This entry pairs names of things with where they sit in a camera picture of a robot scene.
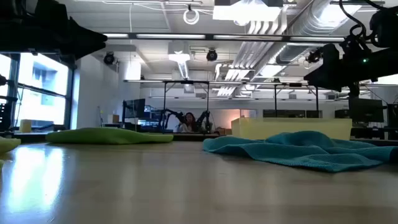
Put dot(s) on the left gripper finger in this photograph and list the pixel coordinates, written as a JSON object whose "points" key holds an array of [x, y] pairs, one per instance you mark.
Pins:
{"points": [[77, 49], [84, 34]]}

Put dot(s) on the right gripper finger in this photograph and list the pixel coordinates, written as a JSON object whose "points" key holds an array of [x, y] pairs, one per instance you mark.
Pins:
{"points": [[323, 81], [331, 59]]}

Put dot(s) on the teal microfiber towel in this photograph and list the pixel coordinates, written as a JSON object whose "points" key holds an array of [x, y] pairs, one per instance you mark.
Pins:
{"points": [[295, 152]]}

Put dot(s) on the green microfiber towel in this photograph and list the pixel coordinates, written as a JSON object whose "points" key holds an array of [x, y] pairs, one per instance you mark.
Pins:
{"points": [[105, 136]]}

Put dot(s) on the lime yellow microfiber towel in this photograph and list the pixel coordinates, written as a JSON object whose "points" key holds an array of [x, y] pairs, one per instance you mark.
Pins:
{"points": [[7, 144]]}

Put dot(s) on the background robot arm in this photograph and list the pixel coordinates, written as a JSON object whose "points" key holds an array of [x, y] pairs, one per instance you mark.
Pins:
{"points": [[203, 119], [171, 115]]}

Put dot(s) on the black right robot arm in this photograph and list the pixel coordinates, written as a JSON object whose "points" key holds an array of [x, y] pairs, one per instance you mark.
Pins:
{"points": [[385, 28]]}

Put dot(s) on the background computer monitor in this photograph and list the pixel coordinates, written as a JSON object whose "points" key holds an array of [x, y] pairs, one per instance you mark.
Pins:
{"points": [[393, 115], [134, 108], [367, 110]]}

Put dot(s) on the cardboard box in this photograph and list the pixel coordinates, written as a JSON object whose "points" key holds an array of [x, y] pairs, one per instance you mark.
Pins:
{"points": [[113, 119]]}

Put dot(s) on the yellow bin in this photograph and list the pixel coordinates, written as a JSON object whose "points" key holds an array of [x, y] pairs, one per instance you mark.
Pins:
{"points": [[25, 126]]}

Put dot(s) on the person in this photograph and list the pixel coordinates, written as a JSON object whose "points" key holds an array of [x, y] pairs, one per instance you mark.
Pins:
{"points": [[187, 124]]}

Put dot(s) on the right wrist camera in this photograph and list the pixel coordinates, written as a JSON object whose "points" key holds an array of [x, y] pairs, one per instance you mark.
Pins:
{"points": [[356, 49]]}

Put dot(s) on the silver ventilation duct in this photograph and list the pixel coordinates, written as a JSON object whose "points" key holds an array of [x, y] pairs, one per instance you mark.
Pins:
{"points": [[314, 18]]}

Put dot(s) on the background black rig frame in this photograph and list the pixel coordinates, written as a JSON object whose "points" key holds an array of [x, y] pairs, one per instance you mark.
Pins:
{"points": [[164, 102], [275, 102]]}

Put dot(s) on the black table frame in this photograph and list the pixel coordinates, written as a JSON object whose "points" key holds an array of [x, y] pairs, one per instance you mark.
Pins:
{"points": [[192, 136]]}

